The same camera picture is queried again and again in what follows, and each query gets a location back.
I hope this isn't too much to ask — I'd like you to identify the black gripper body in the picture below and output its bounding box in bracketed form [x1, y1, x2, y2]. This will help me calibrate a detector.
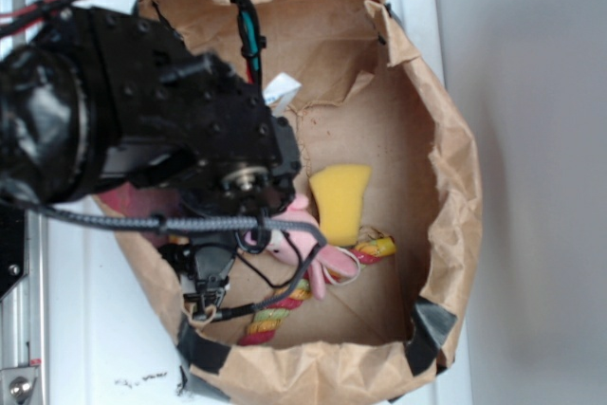
[159, 231, 236, 320]

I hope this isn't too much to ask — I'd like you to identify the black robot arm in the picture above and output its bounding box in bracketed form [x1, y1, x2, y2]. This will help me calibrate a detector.
[1, 7, 302, 218]

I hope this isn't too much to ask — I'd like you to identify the pink plush bunny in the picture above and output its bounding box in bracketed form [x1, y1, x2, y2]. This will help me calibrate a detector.
[265, 193, 360, 301]

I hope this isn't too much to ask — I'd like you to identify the yellow sponge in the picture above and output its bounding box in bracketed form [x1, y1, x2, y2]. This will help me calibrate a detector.
[309, 163, 372, 247]

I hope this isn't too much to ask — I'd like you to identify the brown paper bag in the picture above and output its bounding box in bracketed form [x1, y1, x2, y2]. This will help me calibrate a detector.
[117, 0, 482, 404]

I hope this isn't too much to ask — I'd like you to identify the black braided cable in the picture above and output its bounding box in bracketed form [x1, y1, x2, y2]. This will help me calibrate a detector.
[28, 203, 329, 323]

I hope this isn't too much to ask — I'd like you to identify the multicolour rope toy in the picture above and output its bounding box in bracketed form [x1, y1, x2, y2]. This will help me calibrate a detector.
[168, 228, 397, 347]

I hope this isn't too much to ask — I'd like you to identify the black bracket with bolts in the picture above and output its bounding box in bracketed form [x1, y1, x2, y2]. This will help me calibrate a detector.
[0, 205, 27, 299]

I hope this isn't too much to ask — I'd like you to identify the aluminium frame rail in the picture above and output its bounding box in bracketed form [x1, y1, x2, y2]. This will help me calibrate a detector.
[1, 0, 48, 404]

